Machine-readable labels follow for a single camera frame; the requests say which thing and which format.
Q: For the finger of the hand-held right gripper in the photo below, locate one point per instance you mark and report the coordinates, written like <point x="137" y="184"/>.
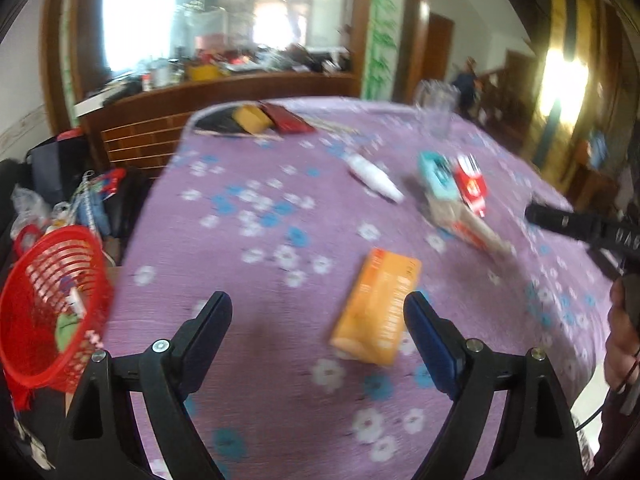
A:
<point x="560" y="220"/>

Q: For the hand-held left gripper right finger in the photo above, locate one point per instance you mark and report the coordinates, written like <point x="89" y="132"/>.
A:
<point x="430" y="345"/>

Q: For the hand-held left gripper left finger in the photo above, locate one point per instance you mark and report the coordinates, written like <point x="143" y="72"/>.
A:
<point x="200" y="345"/>

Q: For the orange white medicine box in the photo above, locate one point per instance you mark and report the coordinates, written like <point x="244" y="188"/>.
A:
<point x="375" y="305"/>

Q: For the beige orange long box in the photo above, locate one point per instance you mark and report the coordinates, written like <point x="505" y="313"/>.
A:
<point x="465" y="225"/>

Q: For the red white packet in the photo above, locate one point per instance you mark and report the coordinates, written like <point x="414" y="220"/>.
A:
<point x="470" y="185"/>

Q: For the green cloth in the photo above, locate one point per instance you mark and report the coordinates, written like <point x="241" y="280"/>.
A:
<point x="67" y="332"/>

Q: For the teal box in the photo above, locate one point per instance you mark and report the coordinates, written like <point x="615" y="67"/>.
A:
<point x="435" y="172"/>

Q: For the red plastic basket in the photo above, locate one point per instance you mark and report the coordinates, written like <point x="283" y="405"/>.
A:
<point x="25" y="340"/>

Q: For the white tube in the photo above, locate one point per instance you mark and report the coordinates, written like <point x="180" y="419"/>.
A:
<point x="372" y="175"/>

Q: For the person's right hand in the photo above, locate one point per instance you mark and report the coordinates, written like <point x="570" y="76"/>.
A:
<point x="625" y="345"/>

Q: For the wooden side table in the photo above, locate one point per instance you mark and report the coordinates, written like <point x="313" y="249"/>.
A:
<point x="595" y="185"/>

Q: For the blue bag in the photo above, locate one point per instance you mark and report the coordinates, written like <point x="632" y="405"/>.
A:
<point x="597" y="150"/>

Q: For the wooden stair railing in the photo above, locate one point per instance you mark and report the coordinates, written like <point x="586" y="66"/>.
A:
<point x="510" y="90"/>

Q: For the purple floral tablecloth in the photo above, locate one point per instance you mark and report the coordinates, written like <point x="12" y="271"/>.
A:
<point x="280" y="210"/>

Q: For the gold pillar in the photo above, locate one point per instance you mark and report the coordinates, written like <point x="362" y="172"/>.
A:
<point x="560" y="60"/>

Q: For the clear glass pitcher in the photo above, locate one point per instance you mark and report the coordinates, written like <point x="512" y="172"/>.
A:
<point x="437" y="115"/>

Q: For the dark blue jacket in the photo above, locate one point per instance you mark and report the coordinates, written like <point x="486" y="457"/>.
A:
<point x="466" y="85"/>

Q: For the colourful toy package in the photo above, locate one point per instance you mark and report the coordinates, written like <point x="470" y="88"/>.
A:
<point x="100" y="195"/>

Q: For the wooden door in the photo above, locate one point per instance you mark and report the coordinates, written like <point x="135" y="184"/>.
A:
<point x="437" y="60"/>

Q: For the clear plastic bag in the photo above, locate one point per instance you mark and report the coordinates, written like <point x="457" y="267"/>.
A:
<point x="30" y="205"/>

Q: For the black hand fan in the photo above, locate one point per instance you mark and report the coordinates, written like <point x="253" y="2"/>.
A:
<point x="217" y="121"/>

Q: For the black bag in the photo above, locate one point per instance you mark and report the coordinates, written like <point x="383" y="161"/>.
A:
<point x="60" y="165"/>

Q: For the yellow box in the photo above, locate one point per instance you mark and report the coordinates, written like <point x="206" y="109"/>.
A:
<point x="202" y="72"/>
<point x="252" y="119"/>

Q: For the bundle of thin sticks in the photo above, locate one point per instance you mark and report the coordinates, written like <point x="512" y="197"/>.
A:
<point x="332" y="126"/>

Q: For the red pouch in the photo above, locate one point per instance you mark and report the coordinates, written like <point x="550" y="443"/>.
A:
<point x="287" y="120"/>

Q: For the wooden mirror cabinet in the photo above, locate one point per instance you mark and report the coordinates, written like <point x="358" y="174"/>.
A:
<point x="150" y="105"/>

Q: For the bamboo painted glass panel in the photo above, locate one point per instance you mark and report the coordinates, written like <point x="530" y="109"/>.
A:
<point x="382" y="35"/>

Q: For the white flat box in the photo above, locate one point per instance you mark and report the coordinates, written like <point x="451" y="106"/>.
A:
<point x="97" y="105"/>

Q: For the metal pot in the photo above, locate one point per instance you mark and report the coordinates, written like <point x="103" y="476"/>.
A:
<point x="162" y="75"/>

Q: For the red box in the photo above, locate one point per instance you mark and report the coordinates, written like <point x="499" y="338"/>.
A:
<point x="210" y="42"/>

